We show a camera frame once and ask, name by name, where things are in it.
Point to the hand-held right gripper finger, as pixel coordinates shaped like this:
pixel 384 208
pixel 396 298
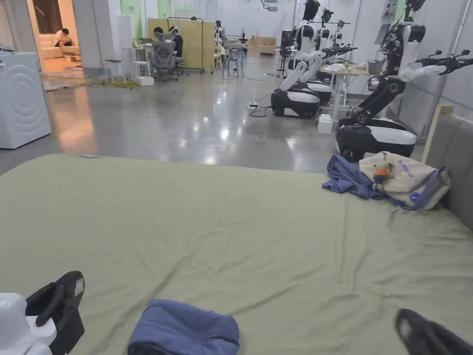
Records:
pixel 428 334

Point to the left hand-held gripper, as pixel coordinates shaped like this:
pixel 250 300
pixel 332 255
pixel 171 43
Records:
pixel 14 321

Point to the dark blue garment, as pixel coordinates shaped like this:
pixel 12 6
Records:
pixel 184 329

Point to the beige tote bag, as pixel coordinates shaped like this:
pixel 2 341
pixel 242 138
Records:
pixel 410 181

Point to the bed with pale green sheet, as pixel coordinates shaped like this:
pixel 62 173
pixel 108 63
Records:
pixel 207 229

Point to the small orange plush toy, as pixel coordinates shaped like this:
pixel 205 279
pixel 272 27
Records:
pixel 380 174

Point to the crumpled blue garment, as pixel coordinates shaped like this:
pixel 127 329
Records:
pixel 345 177

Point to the grey padded headboard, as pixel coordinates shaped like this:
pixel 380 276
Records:
pixel 456 148

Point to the white washing machine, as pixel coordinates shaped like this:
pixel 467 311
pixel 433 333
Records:
pixel 22 100

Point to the white foam box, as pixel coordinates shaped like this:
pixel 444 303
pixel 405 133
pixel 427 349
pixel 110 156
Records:
pixel 144 81
pixel 326 124

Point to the black and white wheeled robot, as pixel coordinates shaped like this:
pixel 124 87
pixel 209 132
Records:
pixel 303 63
pixel 327 35
pixel 391 92

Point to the cream sofa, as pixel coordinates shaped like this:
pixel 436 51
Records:
pixel 50 51

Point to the white power strip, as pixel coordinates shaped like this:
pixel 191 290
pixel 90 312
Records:
pixel 252 104

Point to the group of people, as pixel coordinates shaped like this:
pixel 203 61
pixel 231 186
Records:
pixel 173 39

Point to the wooden crate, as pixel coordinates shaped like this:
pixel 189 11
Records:
pixel 265 45

